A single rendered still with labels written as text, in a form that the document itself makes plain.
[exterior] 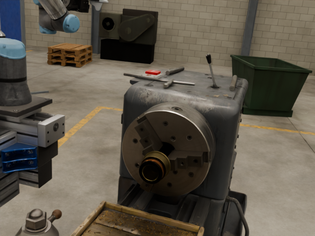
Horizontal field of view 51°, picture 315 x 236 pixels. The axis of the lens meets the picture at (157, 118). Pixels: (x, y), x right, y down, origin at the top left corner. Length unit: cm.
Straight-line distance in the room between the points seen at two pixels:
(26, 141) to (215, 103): 72
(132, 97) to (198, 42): 976
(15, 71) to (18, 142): 26
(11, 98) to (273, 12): 1022
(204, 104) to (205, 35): 978
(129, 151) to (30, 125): 39
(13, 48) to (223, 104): 78
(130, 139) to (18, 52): 52
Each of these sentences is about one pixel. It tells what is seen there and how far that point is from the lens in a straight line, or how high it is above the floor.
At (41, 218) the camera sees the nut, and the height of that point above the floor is 117.
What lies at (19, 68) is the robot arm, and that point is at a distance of 134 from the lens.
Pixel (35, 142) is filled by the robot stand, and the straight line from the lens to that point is 132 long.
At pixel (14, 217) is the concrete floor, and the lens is 278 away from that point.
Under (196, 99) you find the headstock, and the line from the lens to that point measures 125.
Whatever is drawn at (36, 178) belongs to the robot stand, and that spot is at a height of 89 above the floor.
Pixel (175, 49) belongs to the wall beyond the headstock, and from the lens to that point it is 1107.
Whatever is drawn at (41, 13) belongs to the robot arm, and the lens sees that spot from 160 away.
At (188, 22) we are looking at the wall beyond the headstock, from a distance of 1099.
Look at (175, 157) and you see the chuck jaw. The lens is 107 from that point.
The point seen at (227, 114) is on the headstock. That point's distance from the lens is 122.
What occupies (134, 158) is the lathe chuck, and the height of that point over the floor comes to 104.
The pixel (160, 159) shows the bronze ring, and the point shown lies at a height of 112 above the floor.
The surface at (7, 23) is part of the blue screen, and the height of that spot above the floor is 111.
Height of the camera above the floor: 155
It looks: 18 degrees down
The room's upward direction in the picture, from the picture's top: 5 degrees clockwise
